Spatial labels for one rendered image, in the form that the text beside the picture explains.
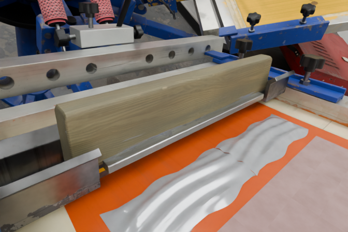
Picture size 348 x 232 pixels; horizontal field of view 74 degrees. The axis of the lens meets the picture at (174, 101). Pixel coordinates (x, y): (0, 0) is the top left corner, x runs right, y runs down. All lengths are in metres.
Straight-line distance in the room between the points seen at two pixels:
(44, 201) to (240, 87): 0.31
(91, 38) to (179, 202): 0.37
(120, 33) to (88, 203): 0.37
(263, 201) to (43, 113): 0.32
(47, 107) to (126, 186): 0.18
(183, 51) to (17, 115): 0.39
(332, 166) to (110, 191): 0.30
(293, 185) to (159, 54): 0.38
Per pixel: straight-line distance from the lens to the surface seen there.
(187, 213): 0.26
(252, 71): 0.43
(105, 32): 0.53
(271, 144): 0.38
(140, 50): 0.51
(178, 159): 0.32
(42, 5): 0.63
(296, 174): 0.36
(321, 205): 0.33
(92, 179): 0.25
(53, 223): 0.27
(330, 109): 0.54
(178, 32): 1.09
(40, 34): 0.72
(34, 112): 0.39
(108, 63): 0.48
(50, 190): 0.24
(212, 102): 0.35
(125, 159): 0.26
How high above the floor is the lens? 1.49
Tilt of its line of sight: 46 degrees down
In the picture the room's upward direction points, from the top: 36 degrees clockwise
